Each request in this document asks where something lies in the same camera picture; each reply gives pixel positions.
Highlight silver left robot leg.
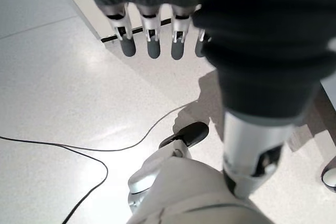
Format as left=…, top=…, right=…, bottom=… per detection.
left=127, top=121, right=274, bottom=224

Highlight white medical cart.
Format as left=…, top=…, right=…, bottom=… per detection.
left=312, top=78, right=336, bottom=141

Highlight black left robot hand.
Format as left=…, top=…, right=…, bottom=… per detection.
left=77, top=0, right=336, bottom=199

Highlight cart caster wheel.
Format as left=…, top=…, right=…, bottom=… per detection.
left=320, top=165, right=336, bottom=193

